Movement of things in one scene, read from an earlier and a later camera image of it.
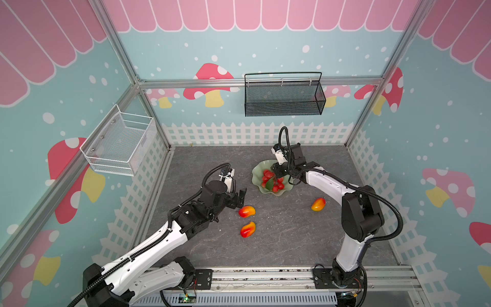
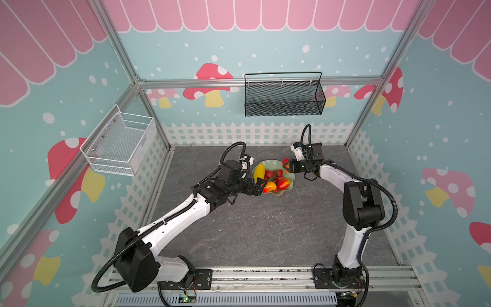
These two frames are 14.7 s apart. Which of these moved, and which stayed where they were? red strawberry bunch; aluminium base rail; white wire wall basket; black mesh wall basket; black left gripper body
Moved: black left gripper body
Stayed: aluminium base rail; white wire wall basket; black mesh wall basket; red strawberry bunch
